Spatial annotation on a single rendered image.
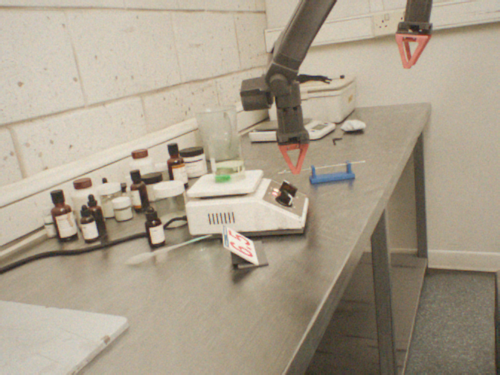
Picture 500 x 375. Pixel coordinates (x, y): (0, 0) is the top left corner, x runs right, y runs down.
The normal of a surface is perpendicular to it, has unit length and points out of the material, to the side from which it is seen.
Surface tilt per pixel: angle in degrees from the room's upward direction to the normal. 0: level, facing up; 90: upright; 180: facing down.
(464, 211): 90
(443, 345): 0
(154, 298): 0
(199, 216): 90
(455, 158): 90
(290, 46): 118
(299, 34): 127
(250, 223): 90
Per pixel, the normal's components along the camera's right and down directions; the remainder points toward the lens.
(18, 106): 0.91, 0.00
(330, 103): -0.35, 0.36
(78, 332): -0.13, -0.95
